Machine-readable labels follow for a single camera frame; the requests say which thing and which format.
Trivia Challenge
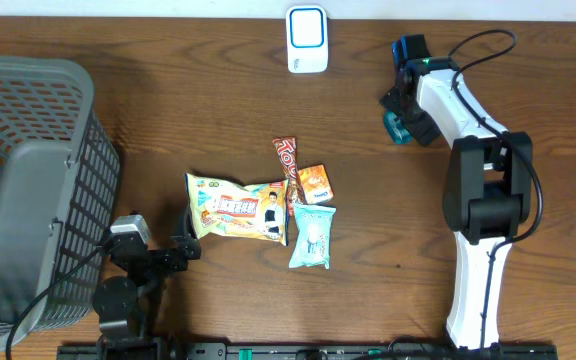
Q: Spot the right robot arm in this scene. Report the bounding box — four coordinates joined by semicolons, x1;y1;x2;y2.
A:
380;34;544;352

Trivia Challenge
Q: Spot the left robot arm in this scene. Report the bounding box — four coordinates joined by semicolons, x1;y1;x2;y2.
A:
92;208;201;359

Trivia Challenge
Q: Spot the orange tissue packet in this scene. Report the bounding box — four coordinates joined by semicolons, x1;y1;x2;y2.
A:
298;164;334;205

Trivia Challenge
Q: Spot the light teal snack packet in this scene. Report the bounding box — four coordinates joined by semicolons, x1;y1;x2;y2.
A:
289;204;336;269

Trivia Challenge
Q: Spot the yellow snack chip bag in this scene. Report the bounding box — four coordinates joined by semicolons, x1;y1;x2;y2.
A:
185;173;288;246

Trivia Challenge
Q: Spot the white barcode scanner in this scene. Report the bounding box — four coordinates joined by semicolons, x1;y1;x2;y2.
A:
285;5;329;74

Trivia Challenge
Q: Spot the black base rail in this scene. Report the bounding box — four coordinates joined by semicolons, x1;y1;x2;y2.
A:
56;340;559;360

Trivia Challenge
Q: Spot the teal Listerine mouthwash bottle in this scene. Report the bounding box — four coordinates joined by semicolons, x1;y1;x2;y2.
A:
383;111;412;145

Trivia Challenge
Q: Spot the grey plastic mesh basket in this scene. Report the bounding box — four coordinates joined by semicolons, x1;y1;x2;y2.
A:
0;56;120;352

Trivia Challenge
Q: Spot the red Top chocolate bar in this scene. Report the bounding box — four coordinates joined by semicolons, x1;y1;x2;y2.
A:
272;136;306;217

